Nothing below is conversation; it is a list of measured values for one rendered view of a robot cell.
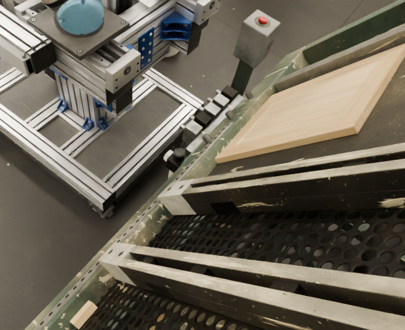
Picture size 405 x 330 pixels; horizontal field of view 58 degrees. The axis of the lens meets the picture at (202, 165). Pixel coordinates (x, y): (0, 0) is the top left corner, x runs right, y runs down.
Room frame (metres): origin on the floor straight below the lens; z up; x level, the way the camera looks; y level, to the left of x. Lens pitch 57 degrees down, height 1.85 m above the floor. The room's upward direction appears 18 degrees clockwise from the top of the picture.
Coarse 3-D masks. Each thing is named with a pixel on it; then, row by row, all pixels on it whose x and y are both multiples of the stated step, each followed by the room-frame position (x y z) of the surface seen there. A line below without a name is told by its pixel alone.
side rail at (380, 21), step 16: (400, 0) 1.23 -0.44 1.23; (368, 16) 1.24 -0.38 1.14; (384, 16) 1.20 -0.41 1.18; (400, 16) 1.18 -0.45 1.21; (336, 32) 1.26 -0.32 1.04; (352, 32) 1.22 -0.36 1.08; (368, 32) 1.20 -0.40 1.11; (384, 32) 1.19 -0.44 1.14; (304, 48) 1.28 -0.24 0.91; (320, 48) 1.24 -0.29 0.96; (336, 48) 1.23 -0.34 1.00
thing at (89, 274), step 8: (224, 128) 0.78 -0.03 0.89; (216, 136) 0.74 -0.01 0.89; (208, 144) 0.70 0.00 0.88; (200, 152) 0.66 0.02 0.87; (192, 160) 0.62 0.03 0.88; (160, 200) 0.45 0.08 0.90; (152, 208) 0.42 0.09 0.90; (144, 216) 0.39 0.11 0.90; (136, 224) 0.36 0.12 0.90; (128, 232) 0.33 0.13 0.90; (120, 240) 0.30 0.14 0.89; (96, 264) 0.23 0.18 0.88; (88, 272) 0.20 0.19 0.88; (80, 280) 0.18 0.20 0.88; (72, 288) 0.16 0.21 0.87; (72, 296) 0.14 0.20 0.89; (56, 304) 0.11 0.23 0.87; (64, 304) 0.11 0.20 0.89; (56, 312) 0.09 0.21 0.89; (48, 320) 0.07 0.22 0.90; (40, 328) 0.05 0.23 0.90
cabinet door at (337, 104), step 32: (352, 64) 0.93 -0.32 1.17; (384, 64) 0.82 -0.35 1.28; (288, 96) 0.91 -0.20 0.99; (320, 96) 0.79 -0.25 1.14; (352, 96) 0.71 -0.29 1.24; (256, 128) 0.76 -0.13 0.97; (288, 128) 0.67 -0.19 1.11; (320, 128) 0.60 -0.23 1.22; (352, 128) 0.56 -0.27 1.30; (224, 160) 0.63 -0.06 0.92
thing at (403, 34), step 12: (384, 36) 0.98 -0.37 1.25; (396, 36) 0.95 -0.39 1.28; (348, 48) 1.03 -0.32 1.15; (360, 48) 0.97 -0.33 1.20; (372, 48) 0.96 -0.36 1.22; (384, 48) 0.95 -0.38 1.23; (324, 60) 1.03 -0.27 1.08; (336, 60) 0.99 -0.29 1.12; (348, 60) 0.98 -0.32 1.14; (300, 72) 1.03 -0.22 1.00; (312, 72) 1.00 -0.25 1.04; (324, 72) 0.99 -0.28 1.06; (276, 84) 1.03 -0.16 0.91; (288, 84) 1.02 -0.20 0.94
